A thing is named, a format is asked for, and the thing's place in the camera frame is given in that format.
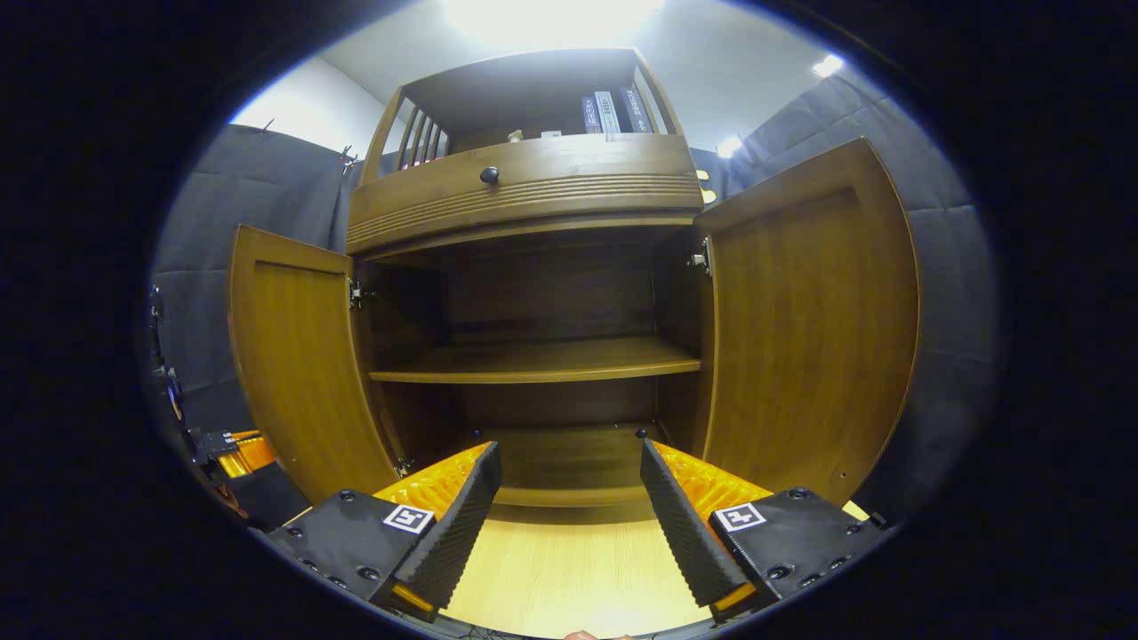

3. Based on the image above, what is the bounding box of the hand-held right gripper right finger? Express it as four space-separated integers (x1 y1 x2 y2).
638 438 890 621

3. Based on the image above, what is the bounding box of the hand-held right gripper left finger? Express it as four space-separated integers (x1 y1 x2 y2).
267 442 503 621

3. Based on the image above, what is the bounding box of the wooden shoe cabinet door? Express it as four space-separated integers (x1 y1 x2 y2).
693 138 921 508
228 225 398 505

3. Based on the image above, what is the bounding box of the wooden double-door shoe cabinet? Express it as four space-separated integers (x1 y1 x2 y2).
228 47 921 525

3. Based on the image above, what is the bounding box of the wooden inner shelf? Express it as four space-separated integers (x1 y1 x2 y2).
369 336 703 385

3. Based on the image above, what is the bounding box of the dark book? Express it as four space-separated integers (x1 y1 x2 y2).
620 84 654 134

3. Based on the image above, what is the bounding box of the large ceiling light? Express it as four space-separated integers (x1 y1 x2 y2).
445 0 668 50

